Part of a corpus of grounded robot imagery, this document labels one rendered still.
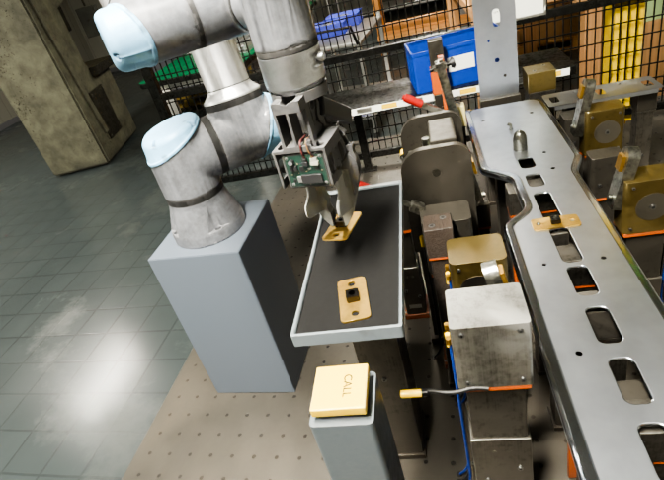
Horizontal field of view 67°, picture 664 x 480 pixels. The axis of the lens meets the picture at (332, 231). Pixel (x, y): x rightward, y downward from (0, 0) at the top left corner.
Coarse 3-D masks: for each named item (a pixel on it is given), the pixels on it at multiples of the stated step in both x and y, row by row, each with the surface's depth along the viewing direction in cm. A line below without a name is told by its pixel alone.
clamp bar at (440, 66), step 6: (438, 60) 128; (450, 60) 126; (432, 66) 128; (438, 66) 126; (444, 66) 126; (438, 72) 127; (444, 72) 127; (444, 78) 127; (444, 84) 128; (444, 90) 129; (450, 90) 129; (444, 96) 130; (450, 96) 130; (450, 102) 131; (450, 108) 131
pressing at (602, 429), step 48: (480, 144) 131; (528, 144) 125; (528, 192) 107; (576, 192) 103; (528, 240) 94; (576, 240) 90; (528, 288) 82; (624, 288) 78; (576, 336) 73; (624, 336) 71; (576, 384) 66; (576, 432) 60; (624, 432) 59
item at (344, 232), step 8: (336, 216) 77; (352, 216) 76; (360, 216) 76; (336, 224) 74; (352, 224) 74; (328, 232) 73; (336, 232) 73; (344, 232) 72; (328, 240) 71; (336, 240) 71
